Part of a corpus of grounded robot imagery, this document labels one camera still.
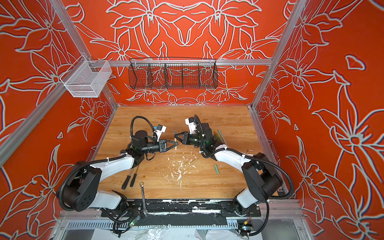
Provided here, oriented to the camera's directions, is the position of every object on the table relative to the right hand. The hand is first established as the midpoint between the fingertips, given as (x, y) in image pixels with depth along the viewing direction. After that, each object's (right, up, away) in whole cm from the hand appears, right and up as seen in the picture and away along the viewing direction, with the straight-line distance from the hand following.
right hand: (172, 137), depth 77 cm
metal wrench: (-13, -37, -4) cm, 39 cm away
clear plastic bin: (-56, +35, +15) cm, 68 cm away
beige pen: (+1, -1, +1) cm, 2 cm away
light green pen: (+32, -3, +21) cm, 38 cm away
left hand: (+2, -4, 0) cm, 5 cm away
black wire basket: (-2, +41, +21) cm, 46 cm away
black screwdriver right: (-23, -24, +6) cm, 34 cm away
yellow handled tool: (+48, -10, +15) cm, 51 cm away
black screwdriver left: (-27, -27, +3) cm, 38 cm away
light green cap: (+25, -21, +8) cm, 34 cm away
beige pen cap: (+12, -16, +13) cm, 24 cm away
